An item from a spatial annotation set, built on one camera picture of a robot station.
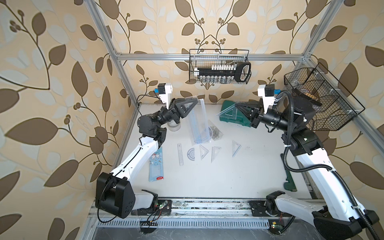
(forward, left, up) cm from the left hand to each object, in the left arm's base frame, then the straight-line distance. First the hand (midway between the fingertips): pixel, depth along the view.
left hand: (194, 103), depth 53 cm
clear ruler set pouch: (-2, -3, -15) cm, 16 cm away
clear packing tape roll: (+23, +15, -45) cm, 53 cm away
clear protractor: (+5, +4, -49) cm, 50 cm away
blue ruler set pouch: (-5, +23, -51) cm, 56 cm away
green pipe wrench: (-14, -52, -48) cm, 72 cm away
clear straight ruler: (+5, +9, -50) cm, 51 cm away
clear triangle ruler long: (+8, -13, -50) cm, 53 cm away
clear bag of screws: (+21, -15, -50) cm, 57 cm away
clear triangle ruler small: (+7, -6, -51) cm, 51 cm away
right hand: (+2, -16, -2) cm, 16 cm away
